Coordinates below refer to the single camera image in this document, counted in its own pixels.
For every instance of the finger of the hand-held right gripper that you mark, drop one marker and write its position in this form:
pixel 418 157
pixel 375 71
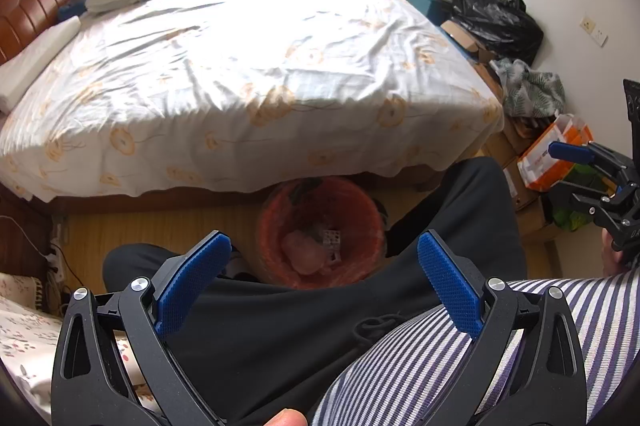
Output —
pixel 585 195
pixel 567 151

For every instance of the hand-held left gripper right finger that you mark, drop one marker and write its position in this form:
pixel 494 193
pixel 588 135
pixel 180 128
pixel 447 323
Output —
pixel 450 283

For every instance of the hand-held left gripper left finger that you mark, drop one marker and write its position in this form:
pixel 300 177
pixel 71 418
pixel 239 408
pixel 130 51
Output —
pixel 192 278

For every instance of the red plastic-lined trash bin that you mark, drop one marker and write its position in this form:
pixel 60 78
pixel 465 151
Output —
pixel 320 206

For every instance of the person's right forearm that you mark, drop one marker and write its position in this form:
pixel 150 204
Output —
pixel 612 311

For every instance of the person's left hand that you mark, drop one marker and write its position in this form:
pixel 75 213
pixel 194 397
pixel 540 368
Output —
pixel 285 419

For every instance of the orange and white bag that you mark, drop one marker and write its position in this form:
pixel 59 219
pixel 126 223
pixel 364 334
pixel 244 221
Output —
pixel 545 156

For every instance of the bright green plastic bag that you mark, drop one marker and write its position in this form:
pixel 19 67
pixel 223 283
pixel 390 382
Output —
pixel 575 218

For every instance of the stacked cardboard boxes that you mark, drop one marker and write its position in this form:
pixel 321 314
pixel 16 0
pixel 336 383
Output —
pixel 525 216

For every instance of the leaf print cloth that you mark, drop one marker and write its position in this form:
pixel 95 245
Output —
pixel 532 88

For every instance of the person's striped shirt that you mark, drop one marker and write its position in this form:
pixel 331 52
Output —
pixel 400 371

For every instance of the person in striped shirt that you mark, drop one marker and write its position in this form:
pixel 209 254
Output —
pixel 280 331

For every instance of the crumpled clear plastic wrap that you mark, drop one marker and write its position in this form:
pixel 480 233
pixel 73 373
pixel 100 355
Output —
pixel 302 253

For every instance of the white power strip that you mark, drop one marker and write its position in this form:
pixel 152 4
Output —
pixel 56 263

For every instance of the black garbage bag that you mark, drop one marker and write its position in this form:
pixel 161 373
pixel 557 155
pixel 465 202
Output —
pixel 495 21

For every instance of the open cardboard box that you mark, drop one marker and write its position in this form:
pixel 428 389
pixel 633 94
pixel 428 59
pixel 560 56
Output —
pixel 465 38

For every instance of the dark wooden nightstand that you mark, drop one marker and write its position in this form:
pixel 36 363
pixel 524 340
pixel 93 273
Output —
pixel 22 236

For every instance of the floral seat cushion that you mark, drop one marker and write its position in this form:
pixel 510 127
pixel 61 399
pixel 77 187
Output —
pixel 25 336

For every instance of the bed with floral sheet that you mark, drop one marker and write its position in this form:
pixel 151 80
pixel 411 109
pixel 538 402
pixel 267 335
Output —
pixel 250 81

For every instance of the long white pillow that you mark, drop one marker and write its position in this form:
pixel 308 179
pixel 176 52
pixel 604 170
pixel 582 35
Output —
pixel 35 56

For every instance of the wooden bed headboard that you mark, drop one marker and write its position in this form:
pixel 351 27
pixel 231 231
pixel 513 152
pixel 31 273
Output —
pixel 35 1

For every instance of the wall socket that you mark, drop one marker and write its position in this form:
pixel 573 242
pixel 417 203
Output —
pixel 587 24
pixel 599 37

